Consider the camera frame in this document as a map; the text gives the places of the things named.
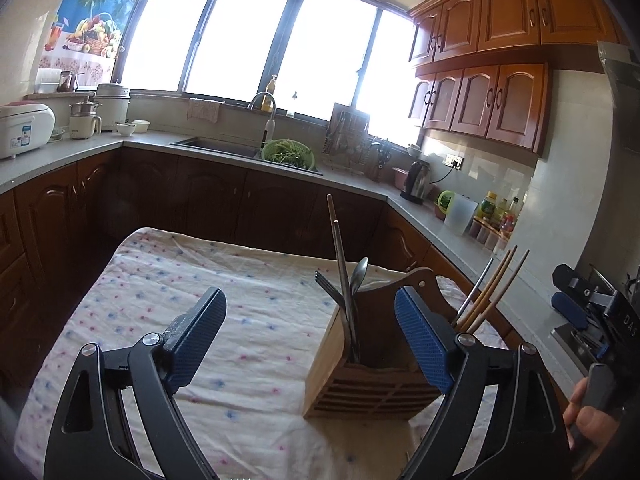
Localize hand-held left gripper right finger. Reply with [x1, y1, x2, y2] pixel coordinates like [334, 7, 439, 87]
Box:
[394, 286, 572, 480]

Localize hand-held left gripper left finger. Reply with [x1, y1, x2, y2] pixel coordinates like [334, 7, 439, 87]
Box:
[44, 287, 227, 480]

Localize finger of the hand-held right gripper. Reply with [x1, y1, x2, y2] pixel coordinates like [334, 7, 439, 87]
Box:
[562, 325, 612, 359]
[551, 264, 640, 341]

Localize wooden utensil holder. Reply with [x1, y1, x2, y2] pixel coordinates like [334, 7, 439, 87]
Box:
[302, 266, 458, 420]

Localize metal chopstick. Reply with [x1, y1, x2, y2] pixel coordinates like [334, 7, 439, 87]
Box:
[454, 257, 495, 327]

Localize wooden chopsticks group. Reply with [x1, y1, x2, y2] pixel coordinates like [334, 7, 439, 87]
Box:
[467, 249, 531, 334]

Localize wooden chopstick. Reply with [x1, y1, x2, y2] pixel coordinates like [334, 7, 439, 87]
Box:
[334, 219, 360, 363]
[462, 246, 513, 334]
[326, 194, 352, 311]

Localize steel spoon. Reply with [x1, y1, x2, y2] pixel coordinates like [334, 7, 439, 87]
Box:
[348, 256, 370, 312]

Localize steel fork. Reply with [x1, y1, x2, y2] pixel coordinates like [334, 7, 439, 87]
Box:
[315, 269, 361, 363]

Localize person's right hand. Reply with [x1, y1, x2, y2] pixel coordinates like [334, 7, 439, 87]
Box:
[562, 376, 623, 461]

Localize white dotted tablecloth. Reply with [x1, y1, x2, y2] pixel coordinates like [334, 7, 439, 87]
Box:
[15, 227, 506, 480]

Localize row of spice jars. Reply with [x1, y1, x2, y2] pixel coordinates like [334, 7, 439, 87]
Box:
[470, 219, 510, 254]

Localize yellow capped condiment bottle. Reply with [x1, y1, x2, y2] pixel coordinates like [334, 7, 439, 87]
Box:
[480, 191, 499, 227]

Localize translucent plastic jug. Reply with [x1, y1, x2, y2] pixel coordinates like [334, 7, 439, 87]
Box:
[444, 194, 480, 236]

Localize small green basket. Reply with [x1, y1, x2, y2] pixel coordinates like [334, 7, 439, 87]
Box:
[436, 190, 456, 221]

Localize steel electric kettle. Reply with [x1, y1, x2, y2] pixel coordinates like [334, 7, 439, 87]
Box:
[400, 159, 434, 206]

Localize steel knife holder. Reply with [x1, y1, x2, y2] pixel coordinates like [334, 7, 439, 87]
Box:
[367, 137, 396, 184]

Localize kitchen sink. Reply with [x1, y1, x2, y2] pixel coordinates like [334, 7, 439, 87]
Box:
[170, 136, 324, 177]

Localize range hood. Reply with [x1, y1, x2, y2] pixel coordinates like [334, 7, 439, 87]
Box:
[597, 40, 640, 161]

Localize green colander with vegetables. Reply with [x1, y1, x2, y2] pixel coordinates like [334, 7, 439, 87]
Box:
[261, 139, 317, 171]

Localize dish rack with cutting board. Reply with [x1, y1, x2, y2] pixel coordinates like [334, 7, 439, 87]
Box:
[322, 102, 371, 171]

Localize hanging dish towel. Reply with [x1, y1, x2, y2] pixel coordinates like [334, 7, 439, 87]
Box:
[187, 99, 224, 124]

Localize steel faucet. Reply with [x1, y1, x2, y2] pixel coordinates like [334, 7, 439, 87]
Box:
[248, 91, 277, 149]

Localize wooden upper cabinets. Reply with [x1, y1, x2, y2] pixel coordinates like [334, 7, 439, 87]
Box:
[407, 0, 622, 157]

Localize large white steel cooker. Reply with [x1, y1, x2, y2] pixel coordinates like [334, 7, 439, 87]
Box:
[95, 82, 132, 133]

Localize small white electric pot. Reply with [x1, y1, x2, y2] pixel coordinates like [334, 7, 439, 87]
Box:
[69, 97, 104, 140]

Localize yellow dish soap bottle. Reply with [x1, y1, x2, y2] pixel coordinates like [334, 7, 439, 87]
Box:
[261, 75, 278, 114]

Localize white rice cooker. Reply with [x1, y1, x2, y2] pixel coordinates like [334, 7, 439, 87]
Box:
[0, 102, 56, 161]

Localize white storage box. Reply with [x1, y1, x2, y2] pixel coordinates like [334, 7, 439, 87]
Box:
[35, 70, 61, 95]

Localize kitchen window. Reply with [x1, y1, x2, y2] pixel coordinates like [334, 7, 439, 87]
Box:
[120, 0, 422, 128]

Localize fruit wall poster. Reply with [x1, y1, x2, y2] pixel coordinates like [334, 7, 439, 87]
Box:
[39, 0, 147, 87]

